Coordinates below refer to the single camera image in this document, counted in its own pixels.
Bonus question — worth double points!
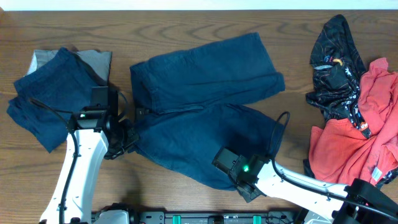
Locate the folded grey garment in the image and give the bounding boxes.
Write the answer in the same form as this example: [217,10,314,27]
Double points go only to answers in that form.
[26,50,112,83]

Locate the orange red t-shirt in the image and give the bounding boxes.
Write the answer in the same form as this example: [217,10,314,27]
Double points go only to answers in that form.
[308,58,397,185]

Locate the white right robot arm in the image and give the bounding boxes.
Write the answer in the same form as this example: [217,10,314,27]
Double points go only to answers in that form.
[227,156,397,223]

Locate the folded navy blue shorts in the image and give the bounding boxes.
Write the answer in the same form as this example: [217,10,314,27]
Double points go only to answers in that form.
[7,48,108,152]

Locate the white garment care label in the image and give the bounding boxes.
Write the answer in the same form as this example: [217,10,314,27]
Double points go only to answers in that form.
[371,167,382,182]

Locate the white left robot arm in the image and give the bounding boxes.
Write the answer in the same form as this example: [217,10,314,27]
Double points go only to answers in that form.
[39,110,138,224]

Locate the black patterned garment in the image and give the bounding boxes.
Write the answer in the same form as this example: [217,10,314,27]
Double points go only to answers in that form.
[305,14,397,187]

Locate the navy blue shorts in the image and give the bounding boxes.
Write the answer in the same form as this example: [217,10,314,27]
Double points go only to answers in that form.
[130,33,285,190]
[7,48,108,152]

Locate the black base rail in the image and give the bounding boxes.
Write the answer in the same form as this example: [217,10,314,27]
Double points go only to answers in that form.
[91,203,312,224]

